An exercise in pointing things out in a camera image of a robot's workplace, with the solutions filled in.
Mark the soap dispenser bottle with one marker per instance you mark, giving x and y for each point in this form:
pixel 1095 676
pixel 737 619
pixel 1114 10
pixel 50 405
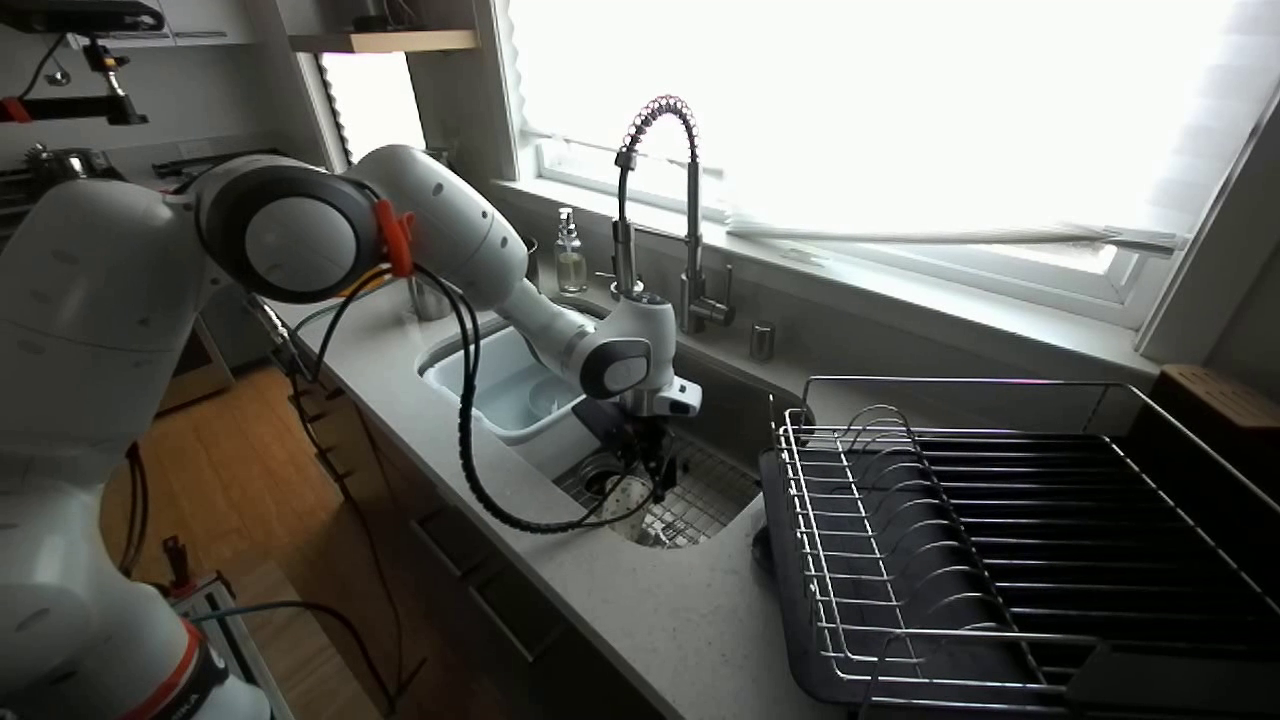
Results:
pixel 570 252

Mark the steel kitchen sink basin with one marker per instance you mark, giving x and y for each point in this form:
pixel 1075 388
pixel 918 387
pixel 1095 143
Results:
pixel 666 481

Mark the white plastic wash tub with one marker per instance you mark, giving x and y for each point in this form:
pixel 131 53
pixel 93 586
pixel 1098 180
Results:
pixel 519 399

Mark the wire sink bottom grid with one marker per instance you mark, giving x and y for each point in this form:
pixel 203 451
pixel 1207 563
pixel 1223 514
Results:
pixel 708 488

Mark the black dish drying rack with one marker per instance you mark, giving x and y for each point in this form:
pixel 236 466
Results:
pixel 1019 548

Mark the spring neck kitchen faucet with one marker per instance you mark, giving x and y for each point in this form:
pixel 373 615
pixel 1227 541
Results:
pixel 699 306

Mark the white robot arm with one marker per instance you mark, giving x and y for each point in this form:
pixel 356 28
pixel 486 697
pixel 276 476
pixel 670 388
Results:
pixel 102 288

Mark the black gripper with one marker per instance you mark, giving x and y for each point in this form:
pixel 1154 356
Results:
pixel 645 440

